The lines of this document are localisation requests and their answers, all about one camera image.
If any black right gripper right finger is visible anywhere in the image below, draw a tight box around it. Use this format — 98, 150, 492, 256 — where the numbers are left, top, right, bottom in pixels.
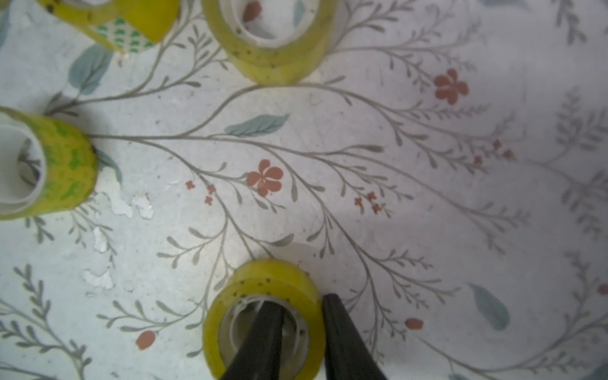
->
322, 294, 387, 380

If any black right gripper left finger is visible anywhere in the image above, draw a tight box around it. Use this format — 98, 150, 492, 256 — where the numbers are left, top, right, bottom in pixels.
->
221, 302, 284, 380

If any yellow tape roll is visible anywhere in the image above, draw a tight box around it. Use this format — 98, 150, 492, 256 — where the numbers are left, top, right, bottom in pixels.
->
203, 259, 326, 379
201, 1, 337, 86
38, 0, 181, 54

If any green patterned tape roll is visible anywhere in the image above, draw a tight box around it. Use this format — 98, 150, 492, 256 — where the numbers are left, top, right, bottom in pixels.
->
1, 107, 98, 221

